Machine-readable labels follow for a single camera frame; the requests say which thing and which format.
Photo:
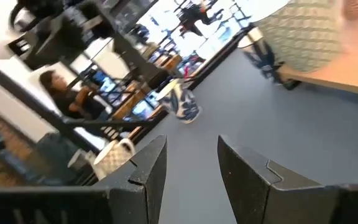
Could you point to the white mug dark blue pattern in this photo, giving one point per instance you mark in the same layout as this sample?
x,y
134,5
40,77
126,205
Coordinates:
x,y
261,60

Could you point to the black metal table frame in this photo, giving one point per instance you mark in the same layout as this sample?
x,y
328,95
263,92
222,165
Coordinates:
x,y
20,91

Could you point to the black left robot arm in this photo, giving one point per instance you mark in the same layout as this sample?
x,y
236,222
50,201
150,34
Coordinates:
x,y
48,34

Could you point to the white mug pale check pattern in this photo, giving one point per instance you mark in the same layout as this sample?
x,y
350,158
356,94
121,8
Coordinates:
x,y
300,37

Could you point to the person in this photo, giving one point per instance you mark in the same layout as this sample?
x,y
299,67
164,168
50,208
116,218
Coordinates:
x,y
70,105

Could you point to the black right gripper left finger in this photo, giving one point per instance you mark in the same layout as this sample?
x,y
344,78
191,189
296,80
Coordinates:
x,y
141,193

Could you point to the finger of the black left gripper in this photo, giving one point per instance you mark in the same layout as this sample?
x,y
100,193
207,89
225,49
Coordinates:
x,y
160,79

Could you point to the background computer monitor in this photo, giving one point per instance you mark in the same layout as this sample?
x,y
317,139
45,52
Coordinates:
x,y
141,109

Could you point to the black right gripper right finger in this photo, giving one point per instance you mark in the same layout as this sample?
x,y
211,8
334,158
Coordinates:
x,y
259,193

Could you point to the background black robot arm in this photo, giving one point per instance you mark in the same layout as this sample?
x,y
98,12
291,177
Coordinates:
x,y
197,15

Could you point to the white mug blue floral pattern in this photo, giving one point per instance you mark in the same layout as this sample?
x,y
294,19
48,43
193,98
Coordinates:
x,y
182,105

